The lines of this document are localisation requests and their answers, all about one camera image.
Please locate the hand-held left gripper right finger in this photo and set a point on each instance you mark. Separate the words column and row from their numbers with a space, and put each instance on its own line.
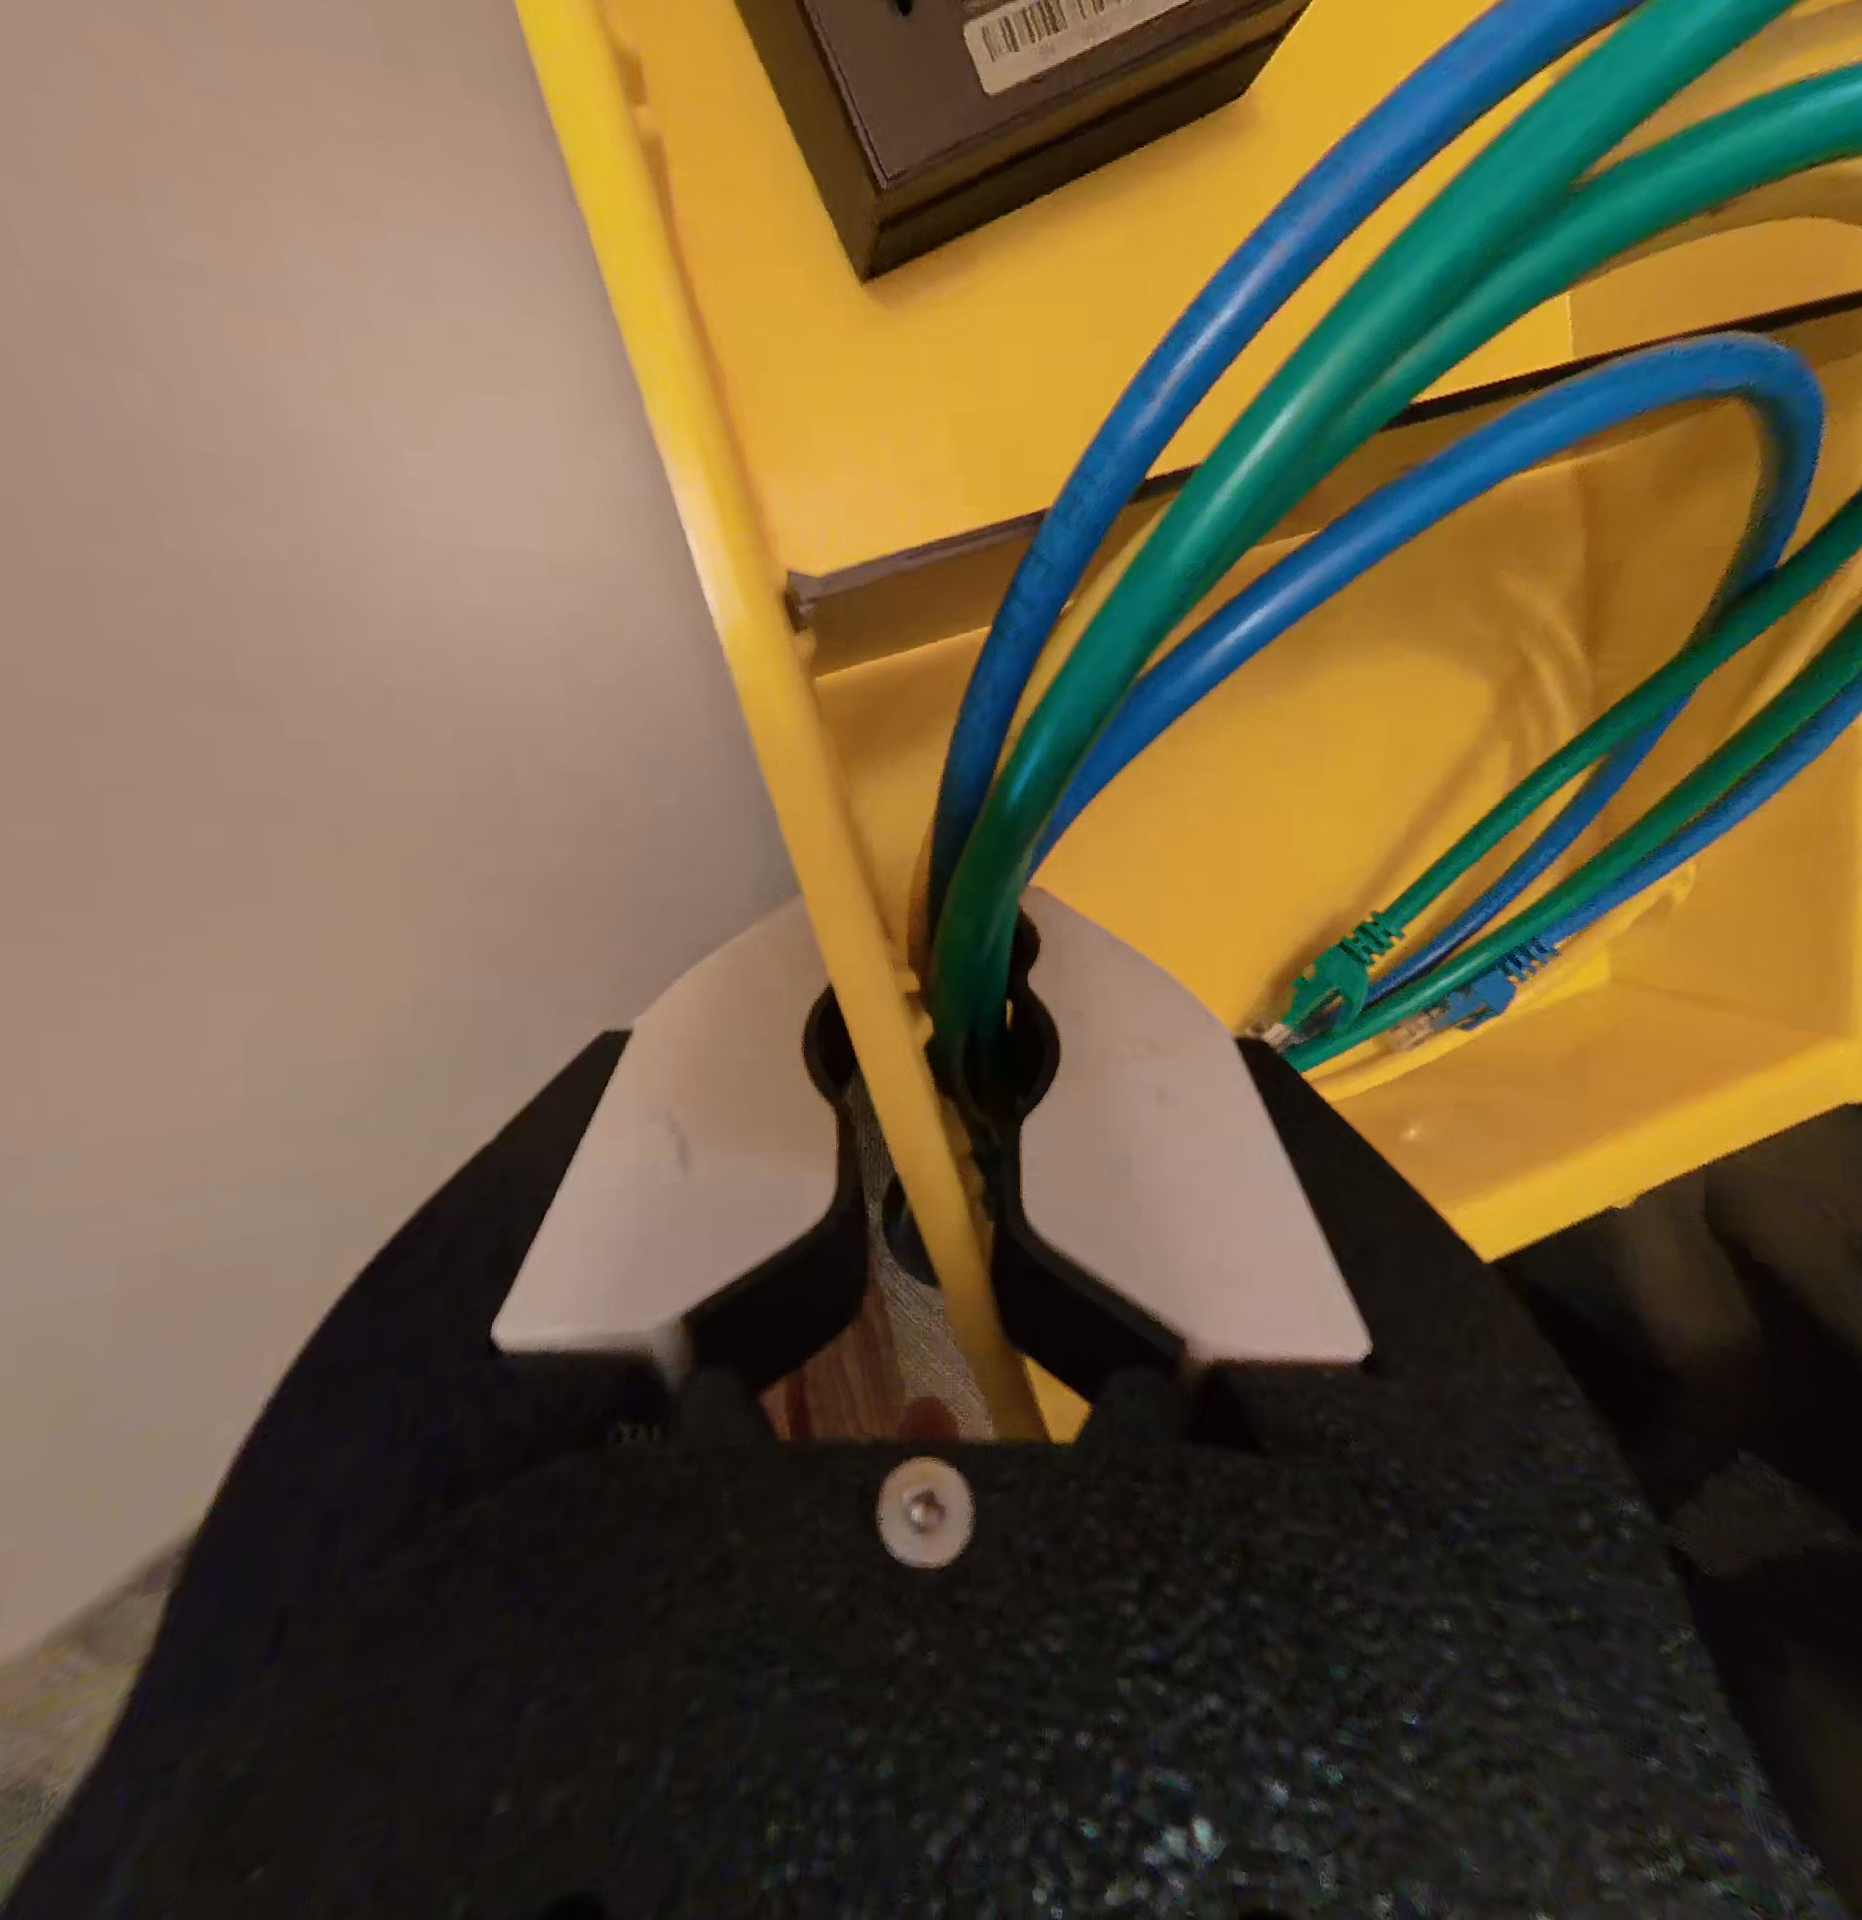
column 1171, row 1184

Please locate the black bin divider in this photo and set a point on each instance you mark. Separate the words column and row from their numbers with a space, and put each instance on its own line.
column 901, row 575

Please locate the yellow divided plastic bin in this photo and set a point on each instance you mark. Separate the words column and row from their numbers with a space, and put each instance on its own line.
column 1321, row 754

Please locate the black network switch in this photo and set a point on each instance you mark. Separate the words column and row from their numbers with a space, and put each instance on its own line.
column 901, row 148

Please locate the dark cloth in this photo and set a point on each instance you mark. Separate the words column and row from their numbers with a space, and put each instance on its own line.
column 1739, row 1349

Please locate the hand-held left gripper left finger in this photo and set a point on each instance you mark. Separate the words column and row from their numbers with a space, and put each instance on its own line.
column 696, row 1165

